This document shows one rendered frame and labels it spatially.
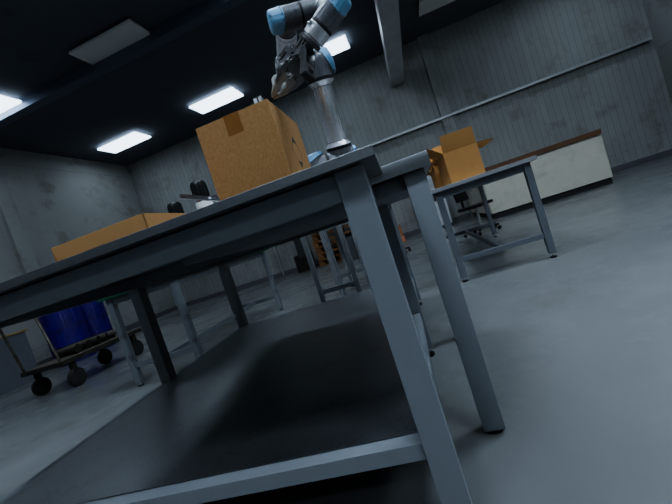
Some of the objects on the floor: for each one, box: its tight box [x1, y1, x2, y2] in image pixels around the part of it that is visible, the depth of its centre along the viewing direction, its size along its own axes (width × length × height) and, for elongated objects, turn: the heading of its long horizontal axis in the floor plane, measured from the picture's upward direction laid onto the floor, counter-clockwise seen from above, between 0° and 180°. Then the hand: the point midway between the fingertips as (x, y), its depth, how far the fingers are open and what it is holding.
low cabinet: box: [466, 129, 613, 219], centre depth 805 cm, size 214×263×99 cm
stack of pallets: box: [311, 224, 351, 267], centre depth 989 cm, size 136×93×97 cm
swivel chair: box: [453, 191, 502, 238], centre depth 567 cm, size 56×56×87 cm
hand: (275, 95), depth 120 cm, fingers closed
